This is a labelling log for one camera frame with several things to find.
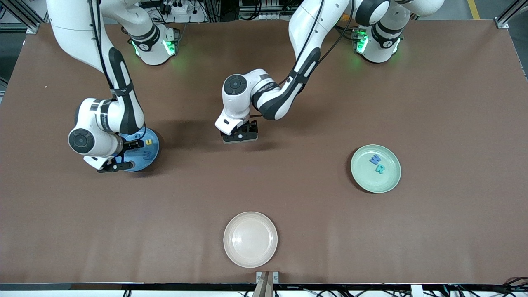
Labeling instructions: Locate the blue plate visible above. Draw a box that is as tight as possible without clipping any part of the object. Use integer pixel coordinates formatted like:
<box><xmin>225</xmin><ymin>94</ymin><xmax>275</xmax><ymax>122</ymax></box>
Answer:
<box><xmin>113</xmin><ymin>127</ymin><xmax>160</xmax><ymax>172</ymax></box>

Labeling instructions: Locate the beige plate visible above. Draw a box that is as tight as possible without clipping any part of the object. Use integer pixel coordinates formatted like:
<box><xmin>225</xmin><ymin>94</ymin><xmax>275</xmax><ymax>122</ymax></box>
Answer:
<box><xmin>223</xmin><ymin>211</ymin><xmax>278</xmax><ymax>269</ymax></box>

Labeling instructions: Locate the green plate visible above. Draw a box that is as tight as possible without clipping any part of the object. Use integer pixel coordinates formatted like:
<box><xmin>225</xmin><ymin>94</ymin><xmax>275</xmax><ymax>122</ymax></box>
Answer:
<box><xmin>350</xmin><ymin>144</ymin><xmax>402</xmax><ymax>194</ymax></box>

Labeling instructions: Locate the white power strip with plugs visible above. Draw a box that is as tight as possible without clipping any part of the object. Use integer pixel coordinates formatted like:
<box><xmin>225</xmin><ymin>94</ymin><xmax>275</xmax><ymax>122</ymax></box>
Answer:
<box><xmin>159</xmin><ymin>0</ymin><xmax>190</xmax><ymax>15</ymax></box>

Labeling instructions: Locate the aluminium frame profile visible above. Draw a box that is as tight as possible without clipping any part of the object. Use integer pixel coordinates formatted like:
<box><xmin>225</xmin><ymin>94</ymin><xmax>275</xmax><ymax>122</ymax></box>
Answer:
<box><xmin>495</xmin><ymin>0</ymin><xmax>528</xmax><ymax>29</ymax></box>
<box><xmin>0</xmin><ymin>0</ymin><xmax>54</xmax><ymax>34</ymax></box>

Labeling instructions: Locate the cable bundle below table edge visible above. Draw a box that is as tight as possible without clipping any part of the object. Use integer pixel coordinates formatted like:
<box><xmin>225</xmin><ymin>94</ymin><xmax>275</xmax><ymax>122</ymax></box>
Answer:
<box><xmin>445</xmin><ymin>276</ymin><xmax>528</xmax><ymax>297</ymax></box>

